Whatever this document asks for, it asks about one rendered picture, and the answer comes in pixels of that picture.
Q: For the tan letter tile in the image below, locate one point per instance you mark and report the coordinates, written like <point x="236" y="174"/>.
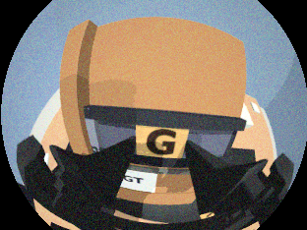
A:
<point x="206" y="215"/>

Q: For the tan wooden inclined board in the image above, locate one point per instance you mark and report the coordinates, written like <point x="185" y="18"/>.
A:
<point x="159" y="72"/>

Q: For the cream letter tile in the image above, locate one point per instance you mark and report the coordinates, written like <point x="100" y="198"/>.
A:
<point x="161" y="141"/>

